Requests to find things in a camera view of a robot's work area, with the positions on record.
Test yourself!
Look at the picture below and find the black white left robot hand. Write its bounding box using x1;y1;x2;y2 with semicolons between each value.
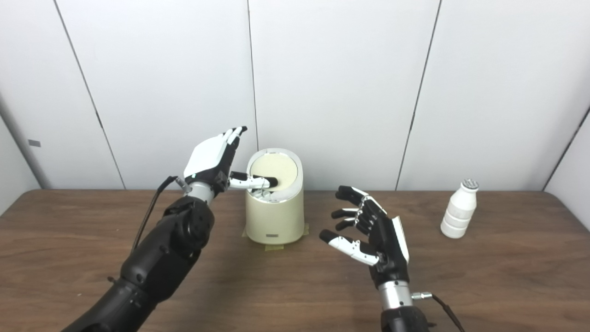
183;126;279;194

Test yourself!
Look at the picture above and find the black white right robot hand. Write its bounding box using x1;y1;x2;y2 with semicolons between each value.
319;185;410;289

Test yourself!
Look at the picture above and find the small white plastic bottle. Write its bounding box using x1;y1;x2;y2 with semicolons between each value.
440;179;479;239

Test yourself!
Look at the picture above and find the cream-colored lidded bin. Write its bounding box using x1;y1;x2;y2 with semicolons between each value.
244;148;305;245

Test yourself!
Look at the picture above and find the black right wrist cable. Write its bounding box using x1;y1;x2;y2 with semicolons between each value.
412;291;466;332

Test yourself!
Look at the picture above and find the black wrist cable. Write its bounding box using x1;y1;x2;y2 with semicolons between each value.
131;175;192;252
412;291;466;332

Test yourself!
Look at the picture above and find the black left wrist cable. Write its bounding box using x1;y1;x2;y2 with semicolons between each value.
131;175;192;252

